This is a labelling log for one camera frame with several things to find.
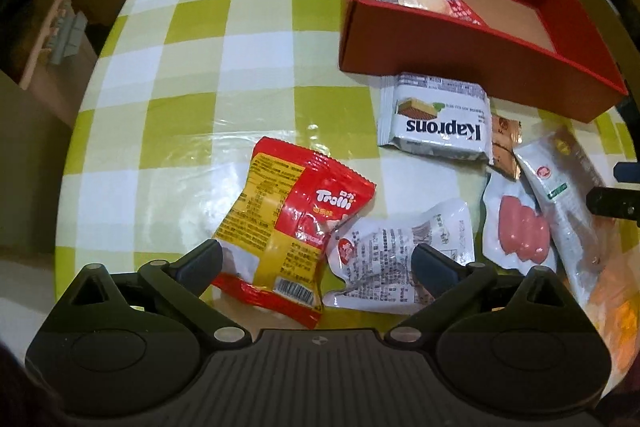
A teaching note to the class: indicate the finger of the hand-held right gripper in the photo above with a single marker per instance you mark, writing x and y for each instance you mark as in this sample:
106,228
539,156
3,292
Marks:
629,172
615,204

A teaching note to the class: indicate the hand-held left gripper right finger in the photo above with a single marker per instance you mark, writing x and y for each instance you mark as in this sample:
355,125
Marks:
437,272

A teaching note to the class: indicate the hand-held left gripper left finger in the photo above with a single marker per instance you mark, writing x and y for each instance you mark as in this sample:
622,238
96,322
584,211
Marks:
197,264

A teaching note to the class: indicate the white green snack packet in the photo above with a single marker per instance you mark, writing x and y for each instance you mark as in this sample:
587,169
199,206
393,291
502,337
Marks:
555,187

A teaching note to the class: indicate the red yellow gummy packet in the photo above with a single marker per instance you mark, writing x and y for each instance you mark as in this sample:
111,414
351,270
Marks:
280,217

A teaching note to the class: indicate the white wafer packet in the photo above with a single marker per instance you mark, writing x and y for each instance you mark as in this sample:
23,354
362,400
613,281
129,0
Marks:
435,132

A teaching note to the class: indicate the red cardboard box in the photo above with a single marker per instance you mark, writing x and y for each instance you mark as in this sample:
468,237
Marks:
450,52

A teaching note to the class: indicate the red green snack packet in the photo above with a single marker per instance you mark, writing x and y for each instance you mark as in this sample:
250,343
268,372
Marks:
460,7

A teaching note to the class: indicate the clear pink sausage packet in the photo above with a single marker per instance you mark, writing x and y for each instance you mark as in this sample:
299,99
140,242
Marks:
520,227

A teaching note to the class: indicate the gold brown snack packet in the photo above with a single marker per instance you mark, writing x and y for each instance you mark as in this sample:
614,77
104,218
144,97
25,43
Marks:
502,147

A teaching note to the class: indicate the green white checked tablecloth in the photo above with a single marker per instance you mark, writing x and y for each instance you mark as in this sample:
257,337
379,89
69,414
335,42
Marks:
200,57

